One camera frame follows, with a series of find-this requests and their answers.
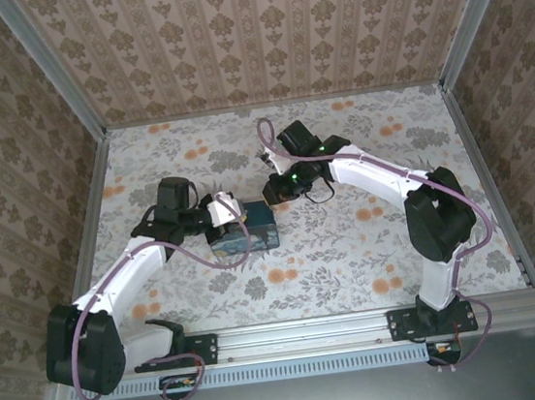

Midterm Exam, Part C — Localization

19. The small electronics board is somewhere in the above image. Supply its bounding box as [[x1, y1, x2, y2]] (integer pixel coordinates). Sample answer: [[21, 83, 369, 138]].
[[425, 335, 465, 368], [157, 372, 199, 400]]

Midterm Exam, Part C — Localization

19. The aluminium frame post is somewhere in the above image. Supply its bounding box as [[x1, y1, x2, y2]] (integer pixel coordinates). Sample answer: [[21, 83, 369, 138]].
[[427, 0, 535, 92], [0, 0, 110, 151]]

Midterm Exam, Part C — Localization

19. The aluminium side rail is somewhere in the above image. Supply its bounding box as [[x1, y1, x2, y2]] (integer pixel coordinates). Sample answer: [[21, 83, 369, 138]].
[[39, 131, 135, 348], [438, 76, 535, 296]]

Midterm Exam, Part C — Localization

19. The thin black wire loop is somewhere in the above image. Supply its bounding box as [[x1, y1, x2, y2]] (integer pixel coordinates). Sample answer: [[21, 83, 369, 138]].
[[304, 177, 339, 206]]

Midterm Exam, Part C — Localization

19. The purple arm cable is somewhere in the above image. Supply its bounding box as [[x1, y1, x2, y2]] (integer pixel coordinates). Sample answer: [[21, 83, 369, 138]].
[[55, 219, 272, 400], [256, 90, 513, 393]]

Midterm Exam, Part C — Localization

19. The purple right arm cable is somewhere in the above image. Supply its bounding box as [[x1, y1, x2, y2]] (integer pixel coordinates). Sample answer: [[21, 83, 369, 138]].
[[256, 90, 513, 393]]

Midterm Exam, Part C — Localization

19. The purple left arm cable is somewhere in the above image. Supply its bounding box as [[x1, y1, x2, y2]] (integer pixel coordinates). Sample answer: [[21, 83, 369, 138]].
[[55, 219, 272, 400]]

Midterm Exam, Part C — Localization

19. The grey slotted cable duct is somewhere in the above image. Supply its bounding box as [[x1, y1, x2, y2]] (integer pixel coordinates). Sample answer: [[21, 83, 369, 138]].
[[109, 341, 433, 400]]

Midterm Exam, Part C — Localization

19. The floral patterned table cover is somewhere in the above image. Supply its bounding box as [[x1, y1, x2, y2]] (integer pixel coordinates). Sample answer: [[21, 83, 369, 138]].
[[56, 75, 529, 346]]

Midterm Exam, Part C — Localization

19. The blue starry night print box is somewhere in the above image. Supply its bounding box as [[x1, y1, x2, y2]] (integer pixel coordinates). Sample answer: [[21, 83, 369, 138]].
[[203, 198, 284, 261]]

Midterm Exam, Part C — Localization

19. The aluminium front rail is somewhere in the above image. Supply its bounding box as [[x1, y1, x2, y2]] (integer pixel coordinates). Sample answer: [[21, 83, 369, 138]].
[[46, 288, 535, 385]]

